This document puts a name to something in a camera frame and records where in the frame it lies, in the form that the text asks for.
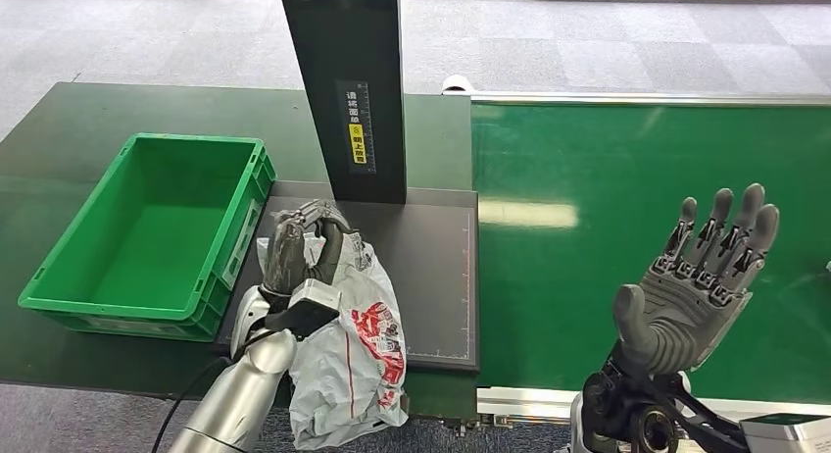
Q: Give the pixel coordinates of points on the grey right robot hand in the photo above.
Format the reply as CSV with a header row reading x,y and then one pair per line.
x,y
682,313

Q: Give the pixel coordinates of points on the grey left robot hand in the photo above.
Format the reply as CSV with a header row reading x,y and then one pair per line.
x,y
285,261

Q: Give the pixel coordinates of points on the grey plastic mailer package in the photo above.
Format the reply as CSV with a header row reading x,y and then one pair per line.
x,y
350,372

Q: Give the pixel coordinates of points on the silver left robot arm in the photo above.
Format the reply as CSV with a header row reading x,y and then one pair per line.
x,y
240,391

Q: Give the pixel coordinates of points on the green conveyor belt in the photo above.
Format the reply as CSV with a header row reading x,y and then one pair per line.
x,y
649,151

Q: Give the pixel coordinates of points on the green plastic crate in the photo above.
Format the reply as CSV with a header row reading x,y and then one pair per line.
x,y
156,255

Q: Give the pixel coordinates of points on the black yellow column label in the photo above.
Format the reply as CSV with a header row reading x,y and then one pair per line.
x,y
357,128

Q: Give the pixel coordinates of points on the black scanner column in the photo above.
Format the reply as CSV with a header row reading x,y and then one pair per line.
x,y
324,47

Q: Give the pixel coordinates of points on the dark green table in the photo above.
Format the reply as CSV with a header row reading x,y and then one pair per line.
x,y
65,119

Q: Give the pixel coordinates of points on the black right camera bracket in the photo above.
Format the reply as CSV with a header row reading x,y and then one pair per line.
x,y
708,417

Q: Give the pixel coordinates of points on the black scanner base plate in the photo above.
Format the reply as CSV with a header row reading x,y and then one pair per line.
x,y
428,275

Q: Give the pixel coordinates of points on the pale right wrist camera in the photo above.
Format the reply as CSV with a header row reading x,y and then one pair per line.
x,y
789,434

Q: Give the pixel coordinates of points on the silver conveyor side rail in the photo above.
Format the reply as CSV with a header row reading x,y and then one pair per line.
x,y
649,98
519,401

